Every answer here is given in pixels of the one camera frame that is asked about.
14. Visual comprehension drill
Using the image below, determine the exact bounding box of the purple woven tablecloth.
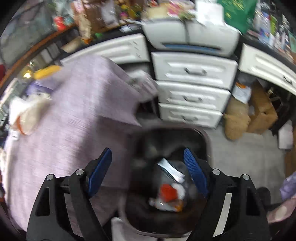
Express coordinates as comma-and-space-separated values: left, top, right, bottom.
1, 55, 158, 231

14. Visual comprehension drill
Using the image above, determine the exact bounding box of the crumpled beige paper bag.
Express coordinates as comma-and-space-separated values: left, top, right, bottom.
9, 93, 52, 136

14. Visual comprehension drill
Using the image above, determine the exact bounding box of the dark brown trash bin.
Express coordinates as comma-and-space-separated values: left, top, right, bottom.
118, 126, 211, 238

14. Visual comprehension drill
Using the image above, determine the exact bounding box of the black wooden railing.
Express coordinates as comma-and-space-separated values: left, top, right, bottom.
0, 22, 79, 93

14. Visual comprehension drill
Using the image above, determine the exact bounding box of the brown cardboard box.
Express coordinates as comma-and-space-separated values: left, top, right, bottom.
247, 80, 278, 135

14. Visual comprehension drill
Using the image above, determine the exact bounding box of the purple yellow snack bag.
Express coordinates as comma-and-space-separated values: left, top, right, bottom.
25, 65, 62, 95

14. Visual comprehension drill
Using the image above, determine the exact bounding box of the green shopping bag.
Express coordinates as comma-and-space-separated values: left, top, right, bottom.
217, 0, 257, 34

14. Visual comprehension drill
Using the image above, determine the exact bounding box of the white printer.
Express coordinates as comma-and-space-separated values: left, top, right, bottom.
142, 19, 241, 57

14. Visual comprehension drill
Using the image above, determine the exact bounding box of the burlap sack on floor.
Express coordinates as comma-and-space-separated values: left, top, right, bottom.
223, 97, 251, 141

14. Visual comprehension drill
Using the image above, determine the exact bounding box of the white drawer cabinet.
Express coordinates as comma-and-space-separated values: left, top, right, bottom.
60, 33, 296, 129

